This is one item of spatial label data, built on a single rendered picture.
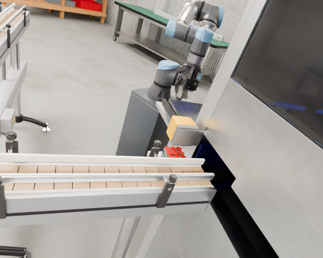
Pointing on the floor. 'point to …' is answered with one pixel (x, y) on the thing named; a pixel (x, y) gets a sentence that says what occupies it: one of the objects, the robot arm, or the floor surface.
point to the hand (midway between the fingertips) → (178, 98)
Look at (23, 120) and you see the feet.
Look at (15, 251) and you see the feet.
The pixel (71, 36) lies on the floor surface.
